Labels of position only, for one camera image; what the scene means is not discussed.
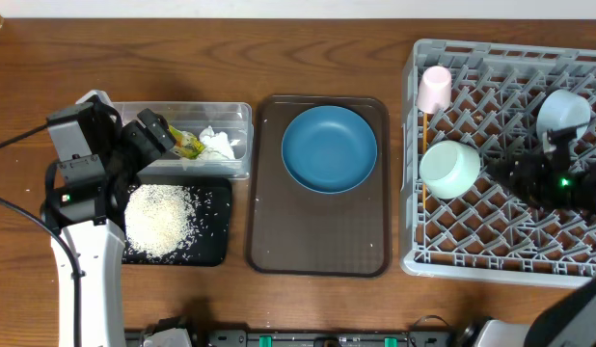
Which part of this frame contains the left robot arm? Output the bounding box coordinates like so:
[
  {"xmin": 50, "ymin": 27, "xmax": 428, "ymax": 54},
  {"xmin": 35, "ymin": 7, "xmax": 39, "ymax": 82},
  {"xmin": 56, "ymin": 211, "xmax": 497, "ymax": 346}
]
[{"xmin": 41, "ymin": 90, "xmax": 176, "ymax": 347}]

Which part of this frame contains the black waste tray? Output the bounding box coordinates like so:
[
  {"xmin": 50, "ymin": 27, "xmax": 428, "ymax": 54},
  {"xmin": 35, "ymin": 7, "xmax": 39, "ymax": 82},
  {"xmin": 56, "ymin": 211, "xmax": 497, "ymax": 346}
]
[{"xmin": 119, "ymin": 173, "xmax": 233, "ymax": 268}]

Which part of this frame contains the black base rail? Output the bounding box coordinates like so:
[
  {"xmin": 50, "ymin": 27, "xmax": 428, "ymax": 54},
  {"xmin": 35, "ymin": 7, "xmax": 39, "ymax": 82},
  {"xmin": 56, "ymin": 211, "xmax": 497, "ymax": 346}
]
[{"xmin": 125, "ymin": 317, "xmax": 473, "ymax": 347}]

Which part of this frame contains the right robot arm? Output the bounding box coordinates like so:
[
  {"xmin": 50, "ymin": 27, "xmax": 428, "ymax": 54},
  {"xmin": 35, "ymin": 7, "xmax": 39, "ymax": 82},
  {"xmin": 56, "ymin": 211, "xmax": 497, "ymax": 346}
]
[{"xmin": 456, "ymin": 125, "xmax": 596, "ymax": 347}]

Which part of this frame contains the pink cup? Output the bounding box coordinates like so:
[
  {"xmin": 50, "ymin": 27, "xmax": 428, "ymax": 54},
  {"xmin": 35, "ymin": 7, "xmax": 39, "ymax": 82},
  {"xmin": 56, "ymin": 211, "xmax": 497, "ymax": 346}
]
[{"xmin": 416, "ymin": 66, "xmax": 452, "ymax": 114}]

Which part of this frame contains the mint green bowl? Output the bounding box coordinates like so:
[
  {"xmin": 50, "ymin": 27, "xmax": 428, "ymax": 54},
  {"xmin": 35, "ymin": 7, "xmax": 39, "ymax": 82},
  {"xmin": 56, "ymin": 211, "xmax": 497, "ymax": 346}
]
[{"xmin": 419, "ymin": 141, "xmax": 481, "ymax": 200}]

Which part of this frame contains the clear plastic waste bin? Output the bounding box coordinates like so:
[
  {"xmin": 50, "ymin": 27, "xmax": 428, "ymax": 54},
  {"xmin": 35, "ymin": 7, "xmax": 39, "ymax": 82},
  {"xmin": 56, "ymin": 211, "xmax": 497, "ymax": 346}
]
[{"xmin": 114, "ymin": 101, "xmax": 254, "ymax": 179}]

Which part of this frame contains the yellow green snack wrapper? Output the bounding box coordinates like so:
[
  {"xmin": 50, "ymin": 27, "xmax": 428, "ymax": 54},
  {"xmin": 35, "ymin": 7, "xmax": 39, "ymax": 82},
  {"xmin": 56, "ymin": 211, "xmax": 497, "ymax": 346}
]
[{"xmin": 169, "ymin": 125, "xmax": 205, "ymax": 159}]

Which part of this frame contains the dark blue plate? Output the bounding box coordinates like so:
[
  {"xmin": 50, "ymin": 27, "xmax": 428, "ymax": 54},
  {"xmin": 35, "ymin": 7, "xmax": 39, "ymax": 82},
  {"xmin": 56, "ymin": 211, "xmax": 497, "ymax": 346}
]
[{"xmin": 281, "ymin": 105, "xmax": 378, "ymax": 195}]

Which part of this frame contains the brown serving tray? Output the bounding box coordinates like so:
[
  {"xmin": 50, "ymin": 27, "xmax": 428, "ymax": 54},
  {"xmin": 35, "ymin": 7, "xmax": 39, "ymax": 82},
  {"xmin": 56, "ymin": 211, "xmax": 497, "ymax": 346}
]
[{"xmin": 245, "ymin": 95, "xmax": 391, "ymax": 278}]

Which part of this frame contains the wooden chopstick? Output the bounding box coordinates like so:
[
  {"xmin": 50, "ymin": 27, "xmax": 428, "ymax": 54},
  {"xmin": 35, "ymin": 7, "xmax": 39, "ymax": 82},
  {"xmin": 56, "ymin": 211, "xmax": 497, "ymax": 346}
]
[{"xmin": 419, "ymin": 112, "xmax": 428, "ymax": 210}]

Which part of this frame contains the light blue bowl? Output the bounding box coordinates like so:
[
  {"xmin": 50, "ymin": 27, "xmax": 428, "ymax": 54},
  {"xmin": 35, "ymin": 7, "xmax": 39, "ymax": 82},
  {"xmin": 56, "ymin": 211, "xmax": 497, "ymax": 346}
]
[{"xmin": 536, "ymin": 90, "xmax": 591, "ymax": 145}]

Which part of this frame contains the white rice pile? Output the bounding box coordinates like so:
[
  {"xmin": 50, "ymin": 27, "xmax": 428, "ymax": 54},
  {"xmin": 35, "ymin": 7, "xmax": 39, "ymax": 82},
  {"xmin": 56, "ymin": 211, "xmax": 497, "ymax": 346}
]
[{"xmin": 122, "ymin": 182, "xmax": 227, "ymax": 265}]

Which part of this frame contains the grey dishwasher rack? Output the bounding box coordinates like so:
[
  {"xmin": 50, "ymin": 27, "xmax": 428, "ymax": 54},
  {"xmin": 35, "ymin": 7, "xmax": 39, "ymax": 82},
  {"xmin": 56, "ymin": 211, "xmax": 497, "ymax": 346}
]
[{"xmin": 400, "ymin": 39, "xmax": 596, "ymax": 288}]

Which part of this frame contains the white napkin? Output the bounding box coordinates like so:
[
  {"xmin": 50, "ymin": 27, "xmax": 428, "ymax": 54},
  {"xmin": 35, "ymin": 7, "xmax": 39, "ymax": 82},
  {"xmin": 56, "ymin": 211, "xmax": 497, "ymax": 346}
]
[{"xmin": 198, "ymin": 126, "xmax": 235, "ymax": 161}]

